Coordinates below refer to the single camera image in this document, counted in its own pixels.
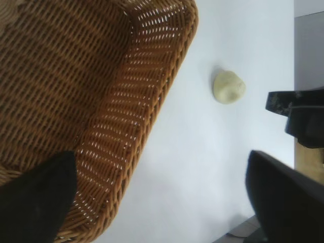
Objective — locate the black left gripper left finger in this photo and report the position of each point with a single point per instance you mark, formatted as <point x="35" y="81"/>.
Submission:
<point x="33" y="207"/>

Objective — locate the brown woven wicker basket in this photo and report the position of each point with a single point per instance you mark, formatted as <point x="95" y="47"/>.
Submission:
<point x="63" y="83"/>

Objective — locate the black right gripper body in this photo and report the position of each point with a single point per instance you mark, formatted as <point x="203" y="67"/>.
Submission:
<point x="308" y="126"/>

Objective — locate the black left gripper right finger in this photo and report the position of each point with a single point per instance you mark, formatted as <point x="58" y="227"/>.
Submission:
<point x="288" y="205"/>

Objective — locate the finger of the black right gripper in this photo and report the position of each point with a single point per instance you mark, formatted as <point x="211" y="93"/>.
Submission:
<point x="281" y="102"/>

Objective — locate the pale yellow egg yolk pastry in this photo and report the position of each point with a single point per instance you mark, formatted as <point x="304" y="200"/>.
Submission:
<point x="228" y="87"/>

